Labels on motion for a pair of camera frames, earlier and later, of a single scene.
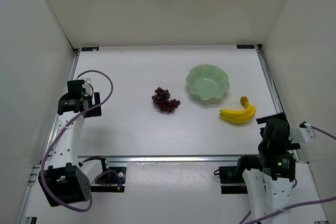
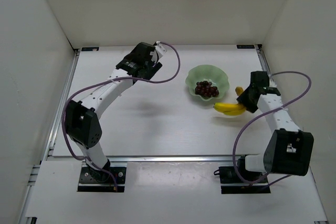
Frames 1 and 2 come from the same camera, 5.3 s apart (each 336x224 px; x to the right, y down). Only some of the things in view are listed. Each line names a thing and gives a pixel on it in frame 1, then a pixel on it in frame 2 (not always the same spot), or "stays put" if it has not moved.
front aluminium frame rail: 169,159 stays put
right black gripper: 269,118 -> 248,99
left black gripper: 96,104 -> 153,70
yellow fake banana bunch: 241,116 -> 231,108
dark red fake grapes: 161,98 -> 205,88
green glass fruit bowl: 208,81 stays put
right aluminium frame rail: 280,99 stays put
